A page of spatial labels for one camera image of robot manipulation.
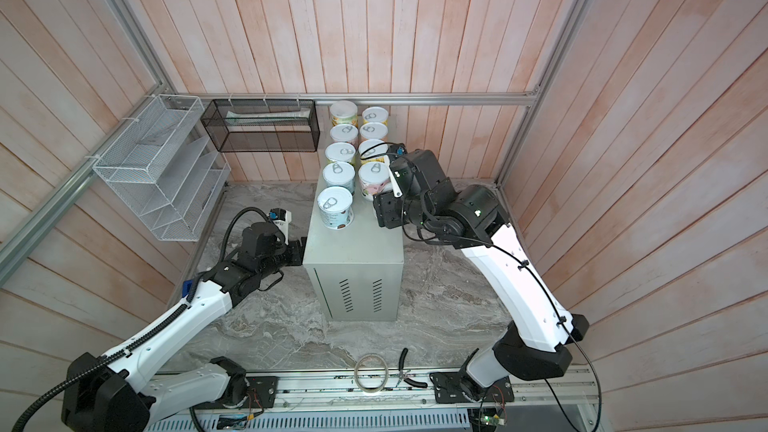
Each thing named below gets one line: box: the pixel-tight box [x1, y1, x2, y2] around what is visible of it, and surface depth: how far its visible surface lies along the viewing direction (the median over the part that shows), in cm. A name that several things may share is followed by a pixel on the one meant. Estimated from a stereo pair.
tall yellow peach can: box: [330, 100, 358, 128], surface depth 81 cm
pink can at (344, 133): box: [330, 123, 359, 147], surface depth 78 cm
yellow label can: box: [362, 106, 389, 125], surface depth 83 cm
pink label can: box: [359, 122, 388, 140], surface depth 79 cm
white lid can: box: [358, 161, 393, 200], surface depth 69 cm
